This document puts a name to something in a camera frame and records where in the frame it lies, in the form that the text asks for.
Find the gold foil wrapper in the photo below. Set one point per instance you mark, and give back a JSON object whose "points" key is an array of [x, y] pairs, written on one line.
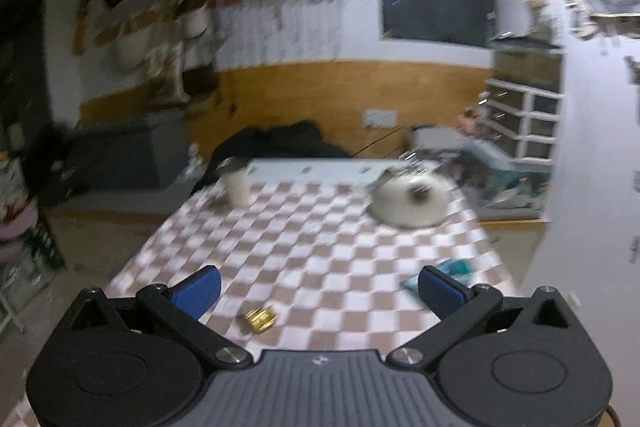
{"points": [[257, 319]]}

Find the white fringe wall hanging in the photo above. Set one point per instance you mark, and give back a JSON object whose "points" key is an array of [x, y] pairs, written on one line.
{"points": [[290, 7]]}

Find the white cup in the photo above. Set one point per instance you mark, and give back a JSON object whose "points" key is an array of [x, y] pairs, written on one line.
{"points": [[237, 187]]}

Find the glass aquarium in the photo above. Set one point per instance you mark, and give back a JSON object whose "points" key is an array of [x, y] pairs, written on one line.
{"points": [[527, 64]]}

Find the brown white checkered tablecloth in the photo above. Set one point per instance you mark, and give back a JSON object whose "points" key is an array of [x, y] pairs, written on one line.
{"points": [[320, 257]]}

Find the dried flower vase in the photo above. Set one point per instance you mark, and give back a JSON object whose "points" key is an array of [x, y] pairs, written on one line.
{"points": [[536, 14]]}

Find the small metal ornament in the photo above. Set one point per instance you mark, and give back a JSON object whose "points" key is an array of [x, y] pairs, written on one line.
{"points": [[412, 159]]}

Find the white woven bag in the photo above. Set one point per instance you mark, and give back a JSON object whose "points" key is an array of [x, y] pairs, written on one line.
{"points": [[130, 49]]}

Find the plastic water bottle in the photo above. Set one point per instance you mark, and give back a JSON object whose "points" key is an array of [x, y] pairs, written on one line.
{"points": [[484, 114]]}

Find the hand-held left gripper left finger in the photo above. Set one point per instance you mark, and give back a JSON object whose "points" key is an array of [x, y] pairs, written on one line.
{"points": [[197, 293]]}

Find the grey storage box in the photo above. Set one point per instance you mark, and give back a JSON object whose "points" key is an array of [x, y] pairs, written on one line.
{"points": [[130, 152]]}

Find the black clothing pile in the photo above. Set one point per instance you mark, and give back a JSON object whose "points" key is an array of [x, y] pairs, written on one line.
{"points": [[280, 142]]}

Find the white drawer unit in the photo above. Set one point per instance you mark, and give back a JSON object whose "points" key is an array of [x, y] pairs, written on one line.
{"points": [[525, 122]]}

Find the black mesh bag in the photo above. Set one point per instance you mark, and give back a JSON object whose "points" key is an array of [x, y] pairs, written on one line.
{"points": [[200, 82]]}

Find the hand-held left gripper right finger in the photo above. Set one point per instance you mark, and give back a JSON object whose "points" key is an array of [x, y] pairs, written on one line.
{"points": [[440, 293]]}

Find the teal snack wrapper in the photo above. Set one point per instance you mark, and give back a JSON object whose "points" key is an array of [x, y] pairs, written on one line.
{"points": [[457, 269]]}

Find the printed tote bag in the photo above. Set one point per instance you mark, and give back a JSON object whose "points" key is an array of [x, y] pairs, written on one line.
{"points": [[162, 72]]}

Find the white power outlet strip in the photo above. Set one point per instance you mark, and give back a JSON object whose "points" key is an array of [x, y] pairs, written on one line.
{"points": [[381, 119]]}

